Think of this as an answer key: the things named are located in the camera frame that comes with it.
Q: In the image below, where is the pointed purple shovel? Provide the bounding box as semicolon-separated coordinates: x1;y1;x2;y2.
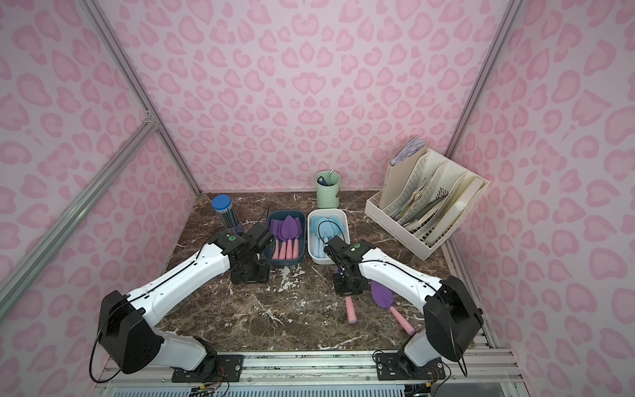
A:
333;268;357;324

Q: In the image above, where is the white storage box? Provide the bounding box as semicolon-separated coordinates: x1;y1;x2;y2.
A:
307;208;351;266

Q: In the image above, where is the square purple shovel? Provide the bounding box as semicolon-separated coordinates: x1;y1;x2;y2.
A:
279;242;287;261

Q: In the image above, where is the round purple shovel pink handle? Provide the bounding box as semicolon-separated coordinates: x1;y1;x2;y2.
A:
280;215;296;260

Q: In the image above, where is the blue shovel angled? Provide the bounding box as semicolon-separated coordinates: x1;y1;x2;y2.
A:
316;216;344;244

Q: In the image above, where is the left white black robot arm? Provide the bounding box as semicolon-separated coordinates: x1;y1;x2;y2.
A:
96;223;274;382

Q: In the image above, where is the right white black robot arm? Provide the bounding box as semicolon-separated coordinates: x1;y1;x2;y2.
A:
323;237;483;368

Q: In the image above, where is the blue lid pen tube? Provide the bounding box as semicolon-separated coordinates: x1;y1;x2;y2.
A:
212;195;244;235

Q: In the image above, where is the green pen cup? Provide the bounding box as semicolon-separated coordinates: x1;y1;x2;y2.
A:
314;170;341;209

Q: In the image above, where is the white file organizer rack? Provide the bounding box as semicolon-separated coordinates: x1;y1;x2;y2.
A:
365;149;489;260

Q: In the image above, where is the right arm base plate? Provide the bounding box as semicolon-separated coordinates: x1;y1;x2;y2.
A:
372;350;446;382

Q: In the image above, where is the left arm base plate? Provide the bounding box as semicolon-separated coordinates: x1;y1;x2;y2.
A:
171;354;245;384

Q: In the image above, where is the aluminium frame rail front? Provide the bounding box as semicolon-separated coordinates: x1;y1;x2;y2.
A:
91;349;529;396

